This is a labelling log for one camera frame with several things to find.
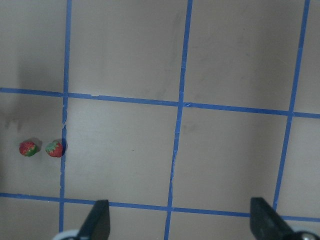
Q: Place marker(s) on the strawberry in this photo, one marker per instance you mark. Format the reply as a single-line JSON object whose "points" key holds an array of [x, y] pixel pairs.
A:
{"points": [[28, 148], [54, 149]]}

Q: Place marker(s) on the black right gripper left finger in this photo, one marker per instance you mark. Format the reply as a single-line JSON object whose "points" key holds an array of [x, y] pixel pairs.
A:
{"points": [[97, 225]]}

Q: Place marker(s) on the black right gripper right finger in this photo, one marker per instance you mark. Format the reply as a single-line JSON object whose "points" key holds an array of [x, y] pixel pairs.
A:
{"points": [[266, 224]]}

